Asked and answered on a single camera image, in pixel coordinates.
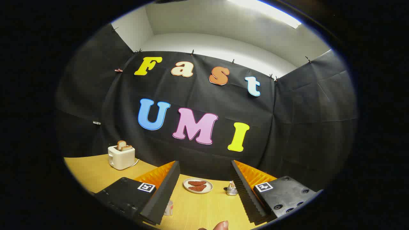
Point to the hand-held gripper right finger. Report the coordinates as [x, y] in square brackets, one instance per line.
[246, 191]

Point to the small silver foil cone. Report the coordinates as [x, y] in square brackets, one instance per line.
[232, 190]

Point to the white round plate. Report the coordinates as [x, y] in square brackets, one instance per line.
[209, 186]

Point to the wooden table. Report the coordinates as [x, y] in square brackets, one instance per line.
[204, 207]

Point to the cream toaster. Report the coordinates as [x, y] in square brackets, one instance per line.
[123, 158]

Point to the clear juice bottle white label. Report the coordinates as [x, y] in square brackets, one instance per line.
[168, 207]

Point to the red meat slice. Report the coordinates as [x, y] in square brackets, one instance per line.
[196, 183]
[197, 188]

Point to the toast slice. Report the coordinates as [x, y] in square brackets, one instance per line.
[127, 148]
[121, 144]

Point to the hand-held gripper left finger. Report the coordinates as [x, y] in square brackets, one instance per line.
[166, 191]

